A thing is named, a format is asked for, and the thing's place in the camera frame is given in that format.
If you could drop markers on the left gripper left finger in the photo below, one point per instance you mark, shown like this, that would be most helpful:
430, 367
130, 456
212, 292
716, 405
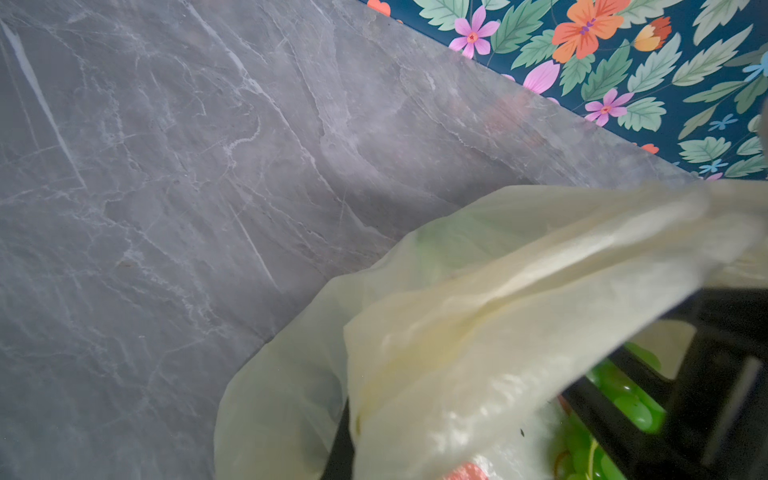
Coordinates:
339, 465

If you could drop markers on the green fake grapes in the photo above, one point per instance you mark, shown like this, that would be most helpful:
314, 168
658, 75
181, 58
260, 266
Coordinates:
582, 457

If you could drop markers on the cream plastic fruit-print bag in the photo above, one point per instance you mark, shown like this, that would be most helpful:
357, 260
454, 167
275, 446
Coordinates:
476, 320

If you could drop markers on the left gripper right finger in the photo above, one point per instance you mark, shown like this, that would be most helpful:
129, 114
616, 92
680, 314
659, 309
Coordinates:
716, 406

